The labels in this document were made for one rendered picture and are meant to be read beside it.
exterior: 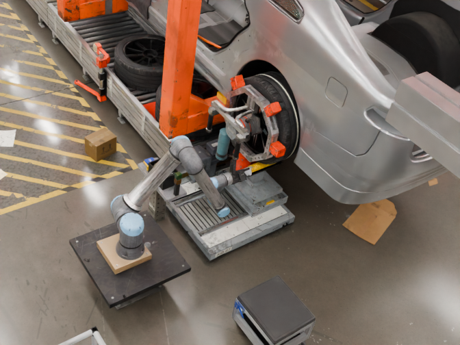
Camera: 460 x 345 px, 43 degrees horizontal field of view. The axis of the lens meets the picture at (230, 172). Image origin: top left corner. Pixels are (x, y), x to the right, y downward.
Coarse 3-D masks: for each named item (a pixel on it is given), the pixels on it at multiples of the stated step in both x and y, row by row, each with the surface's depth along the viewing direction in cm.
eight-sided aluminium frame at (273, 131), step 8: (240, 88) 413; (248, 88) 409; (232, 96) 425; (256, 96) 403; (232, 104) 436; (264, 104) 398; (232, 112) 440; (264, 112) 398; (272, 120) 401; (272, 128) 403; (272, 136) 400; (240, 152) 439; (248, 152) 438; (264, 152) 413; (248, 160) 433; (256, 160) 425
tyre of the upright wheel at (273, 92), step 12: (276, 72) 422; (252, 84) 414; (264, 84) 404; (276, 84) 407; (288, 84) 410; (276, 96) 400; (288, 108) 401; (288, 120) 400; (288, 132) 402; (300, 132) 410; (288, 144) 408; (288, 156) 423
